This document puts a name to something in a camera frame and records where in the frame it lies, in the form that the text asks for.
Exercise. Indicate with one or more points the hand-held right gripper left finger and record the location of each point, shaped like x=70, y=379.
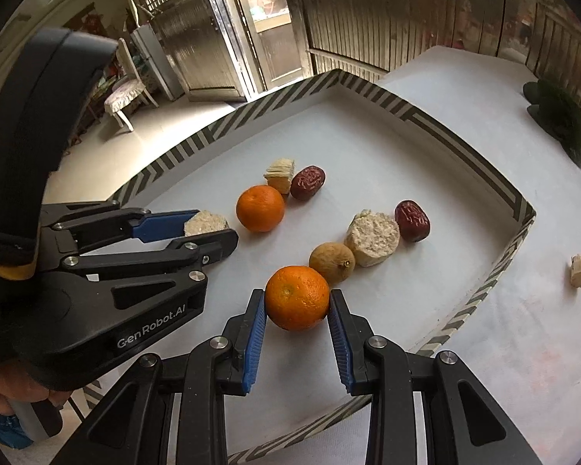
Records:
x=254, y=344

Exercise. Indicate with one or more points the person's left hand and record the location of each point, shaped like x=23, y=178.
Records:
x=9, y=387

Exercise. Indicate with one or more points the corrugated metal door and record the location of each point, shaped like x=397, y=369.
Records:
x=198, y=34

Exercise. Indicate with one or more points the striped cardboard box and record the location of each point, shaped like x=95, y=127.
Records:
x=368, y=145

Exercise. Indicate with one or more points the white chair with cushion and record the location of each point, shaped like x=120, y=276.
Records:
x=123, y=92

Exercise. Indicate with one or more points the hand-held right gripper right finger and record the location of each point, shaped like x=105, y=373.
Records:
x=341, y=344

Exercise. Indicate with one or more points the dark leafy greens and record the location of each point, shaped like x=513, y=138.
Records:
x=561, y=116

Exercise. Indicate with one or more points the white cabinet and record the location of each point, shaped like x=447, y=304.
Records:
x=155, y=63

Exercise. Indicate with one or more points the red jujube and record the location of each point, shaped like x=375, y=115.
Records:
x=412, y=220
x=308, y=182

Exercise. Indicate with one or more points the beige cake chunk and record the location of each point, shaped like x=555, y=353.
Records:
x=206, y=223
x=373, y=240
x=281, y=177
x=579, y=271

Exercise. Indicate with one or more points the blue cloth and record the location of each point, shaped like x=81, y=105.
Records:
x=0, y=428

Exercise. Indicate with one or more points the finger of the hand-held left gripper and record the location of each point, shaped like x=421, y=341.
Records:
x=164, y=226
x=208, y=248

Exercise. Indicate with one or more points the white tablecloth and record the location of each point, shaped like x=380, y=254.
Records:
x=513, y=358

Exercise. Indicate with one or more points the orange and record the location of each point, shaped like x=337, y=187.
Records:
x=260, y=208
x=298, y=298

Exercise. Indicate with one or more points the dark wooden slatted partition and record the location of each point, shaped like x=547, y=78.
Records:
x=368, y=19

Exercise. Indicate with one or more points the brown longan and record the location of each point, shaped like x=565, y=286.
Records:
x=331, y=264

